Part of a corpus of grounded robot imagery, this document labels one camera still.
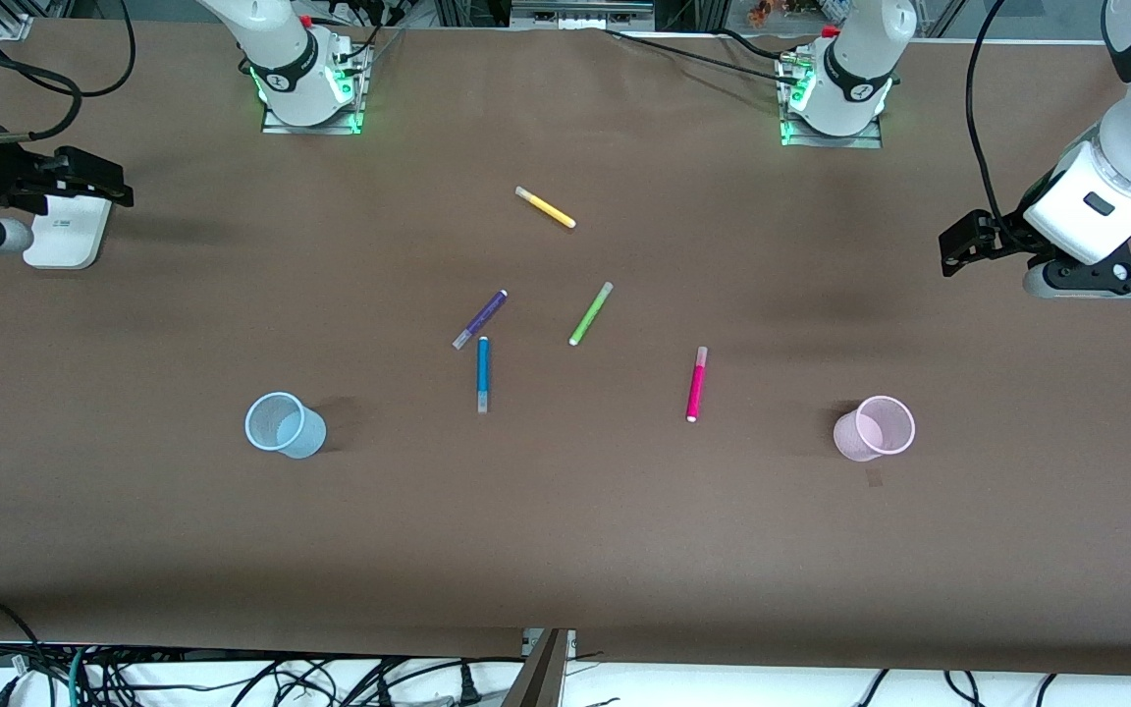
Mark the aluminium frame profile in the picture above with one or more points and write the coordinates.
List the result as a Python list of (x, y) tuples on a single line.
[(580, 12)]

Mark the white desk lamp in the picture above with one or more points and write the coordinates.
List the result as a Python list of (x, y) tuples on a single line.
[(65, 236)]

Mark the green marker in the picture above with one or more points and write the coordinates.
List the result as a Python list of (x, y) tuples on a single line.
[(591, 313)]

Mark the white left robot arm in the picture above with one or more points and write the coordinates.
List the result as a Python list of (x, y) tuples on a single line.
[(860, 59)]

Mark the yellow marker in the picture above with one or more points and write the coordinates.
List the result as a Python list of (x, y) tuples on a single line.
[(546, 207)]

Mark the orange toy objects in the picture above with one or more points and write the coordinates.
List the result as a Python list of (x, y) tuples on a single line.
[(767, 12)]

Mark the translucent pink plastic cup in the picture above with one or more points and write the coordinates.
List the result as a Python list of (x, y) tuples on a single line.
[(870, 432)]

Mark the aluminium corner bracket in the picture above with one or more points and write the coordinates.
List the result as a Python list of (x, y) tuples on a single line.
[(14, 25)]

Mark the metal table leg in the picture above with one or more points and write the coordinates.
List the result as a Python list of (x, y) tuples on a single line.
[(541, 678)]

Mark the purple marker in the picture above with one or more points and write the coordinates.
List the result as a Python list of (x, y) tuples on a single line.
[(482, 318)]

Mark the pink marker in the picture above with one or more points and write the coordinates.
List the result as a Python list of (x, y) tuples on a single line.
[(696, 388)]

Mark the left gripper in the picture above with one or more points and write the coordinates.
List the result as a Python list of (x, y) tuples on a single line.
[(1005, 236)]

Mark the translucent blue plastic cup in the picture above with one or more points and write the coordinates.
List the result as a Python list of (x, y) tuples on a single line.
[(291, 432)]

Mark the blue marker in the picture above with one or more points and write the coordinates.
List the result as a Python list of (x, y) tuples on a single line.
[(483, 373)]

